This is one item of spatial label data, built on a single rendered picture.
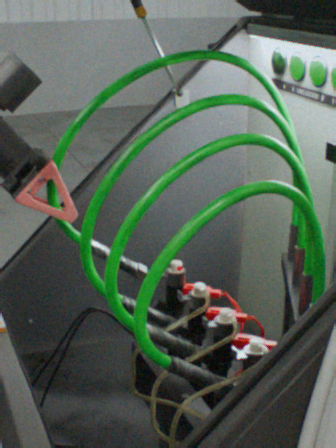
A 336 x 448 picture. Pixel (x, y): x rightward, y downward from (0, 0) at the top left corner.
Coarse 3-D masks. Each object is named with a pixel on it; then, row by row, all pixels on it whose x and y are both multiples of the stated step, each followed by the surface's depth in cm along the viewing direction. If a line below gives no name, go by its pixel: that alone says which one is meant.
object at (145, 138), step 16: (224, 96) 84; (240, 96) 85; (176, 112) 83; (192, 112) 83; (272, 112) 87; (160, 128) 82; (288, 128) 88; (144, 144) 82; (288, 144) 90; (128, 160) 82; (112, 176) 82; (96, 192) 83; (96, 208) 83; (304, 224) 94; (80, 240) 84; (304, 240) 95; (80, 256) 85; (304, 256) 96; (96, 272) 86; (96, 288) 86; (128, 304) 88; (160, 320) 91; (176, 320) 92
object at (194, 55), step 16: (144, 64) 88; (160, 64) 88; (240, 64) 92; (128, 80) 87; (96, 96) 87; (272, 96) 96; (80, 112) 87; (288, 112) 97; (64, 144) 87; (48, 192) 89; (64, 224) 91
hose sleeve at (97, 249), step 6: (96, 246) 93; (102, 246) 94; (96, 252) 93; (102, 252) 94; (108, 252) 94; (102, 258) 94; (126, 258) 96; (120, 264) 95; (126, 264) 96; (132, 264) 96; (126, 270) 96; (132, 270) 96
